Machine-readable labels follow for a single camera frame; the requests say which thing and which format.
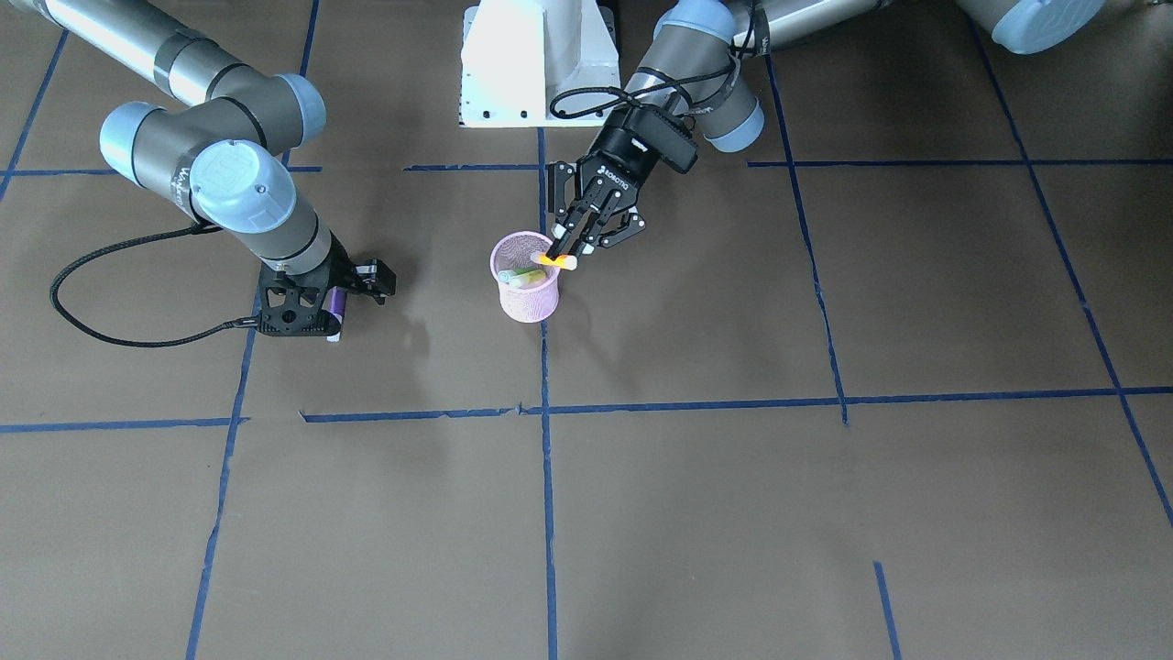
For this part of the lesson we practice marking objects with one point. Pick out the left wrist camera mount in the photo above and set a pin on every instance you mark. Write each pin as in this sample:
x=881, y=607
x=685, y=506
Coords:
x=661, y=134

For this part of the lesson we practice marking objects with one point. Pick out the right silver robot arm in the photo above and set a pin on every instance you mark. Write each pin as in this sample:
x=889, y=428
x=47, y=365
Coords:
x=218, y=158

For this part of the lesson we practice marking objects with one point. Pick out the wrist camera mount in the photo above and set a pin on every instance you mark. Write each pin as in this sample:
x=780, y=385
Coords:
x=661, y=134
x=294, y=306

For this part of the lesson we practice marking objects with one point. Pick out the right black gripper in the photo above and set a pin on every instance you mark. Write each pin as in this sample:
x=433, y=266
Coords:
x=377, y=277

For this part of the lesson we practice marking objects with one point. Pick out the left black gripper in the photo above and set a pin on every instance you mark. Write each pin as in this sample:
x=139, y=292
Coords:
x=625, y=153

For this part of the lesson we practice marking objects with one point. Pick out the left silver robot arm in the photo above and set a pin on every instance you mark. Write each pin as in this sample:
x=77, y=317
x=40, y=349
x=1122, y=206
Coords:
x=687, y=85

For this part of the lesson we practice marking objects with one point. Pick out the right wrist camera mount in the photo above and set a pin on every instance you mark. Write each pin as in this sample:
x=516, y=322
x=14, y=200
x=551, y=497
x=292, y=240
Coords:
x=294, y=306

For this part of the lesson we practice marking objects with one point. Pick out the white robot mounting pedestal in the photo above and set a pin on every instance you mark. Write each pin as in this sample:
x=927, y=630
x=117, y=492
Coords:
x=516, y=56

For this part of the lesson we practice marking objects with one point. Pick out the orange highlighter pen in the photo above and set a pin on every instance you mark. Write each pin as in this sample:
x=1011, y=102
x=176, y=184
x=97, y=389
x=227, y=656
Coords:
x=567, y=261

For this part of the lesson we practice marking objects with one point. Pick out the purple highlighter pen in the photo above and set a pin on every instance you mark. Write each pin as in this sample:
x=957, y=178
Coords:
x=335, y=305

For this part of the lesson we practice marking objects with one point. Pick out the green highlighter pen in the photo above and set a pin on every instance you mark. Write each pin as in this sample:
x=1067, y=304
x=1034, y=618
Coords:
x=522, y=277

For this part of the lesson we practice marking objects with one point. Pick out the pink mesh pen holder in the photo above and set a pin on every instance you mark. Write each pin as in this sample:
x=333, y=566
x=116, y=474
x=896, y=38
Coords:
x=528, y=292

